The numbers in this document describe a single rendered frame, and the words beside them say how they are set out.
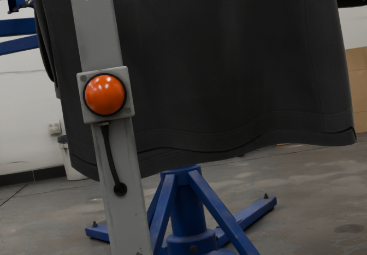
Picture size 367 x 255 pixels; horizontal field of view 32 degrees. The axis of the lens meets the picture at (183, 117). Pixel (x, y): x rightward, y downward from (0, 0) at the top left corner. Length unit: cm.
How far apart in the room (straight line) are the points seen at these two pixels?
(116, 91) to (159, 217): 155
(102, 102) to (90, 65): 6
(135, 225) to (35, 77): 501
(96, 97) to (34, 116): 505
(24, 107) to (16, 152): 40
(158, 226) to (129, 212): 147
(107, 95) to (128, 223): 14
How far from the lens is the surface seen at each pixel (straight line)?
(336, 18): 96
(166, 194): 218
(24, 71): 565
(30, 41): 258
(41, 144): 564
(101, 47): 63
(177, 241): 227
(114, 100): 59
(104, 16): 64
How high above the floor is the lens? 65
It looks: 3 degrees down
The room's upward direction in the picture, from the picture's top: 9 degrees counter-clockwise
